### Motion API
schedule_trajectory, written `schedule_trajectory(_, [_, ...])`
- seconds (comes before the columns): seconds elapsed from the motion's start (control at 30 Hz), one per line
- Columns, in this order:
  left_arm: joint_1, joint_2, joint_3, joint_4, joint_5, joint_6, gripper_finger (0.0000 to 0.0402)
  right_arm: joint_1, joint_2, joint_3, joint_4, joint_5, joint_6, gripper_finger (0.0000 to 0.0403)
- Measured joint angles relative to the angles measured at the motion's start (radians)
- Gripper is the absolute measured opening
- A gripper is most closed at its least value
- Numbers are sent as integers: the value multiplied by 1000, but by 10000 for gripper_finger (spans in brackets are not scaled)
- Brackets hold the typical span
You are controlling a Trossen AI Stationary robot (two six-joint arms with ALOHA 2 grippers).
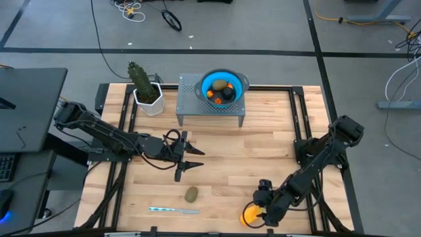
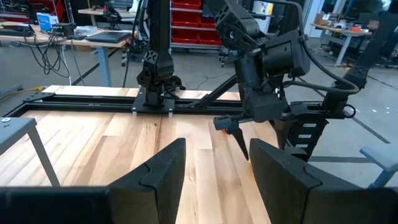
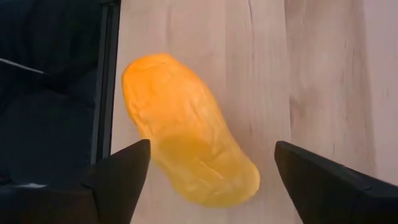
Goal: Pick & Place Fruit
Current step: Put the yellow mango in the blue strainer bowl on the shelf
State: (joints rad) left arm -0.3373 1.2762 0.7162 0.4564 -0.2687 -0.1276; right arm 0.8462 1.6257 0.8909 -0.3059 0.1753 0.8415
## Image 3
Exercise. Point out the black aluminium table frame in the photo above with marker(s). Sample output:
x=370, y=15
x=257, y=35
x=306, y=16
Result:
x=107, y=77

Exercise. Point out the yellow-orange mango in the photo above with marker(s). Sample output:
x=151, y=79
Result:
x=186, y=133

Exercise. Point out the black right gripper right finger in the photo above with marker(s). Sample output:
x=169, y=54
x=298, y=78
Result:
x=329, y=193

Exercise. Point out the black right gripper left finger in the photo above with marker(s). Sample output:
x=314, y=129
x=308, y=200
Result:
x=121, y=183

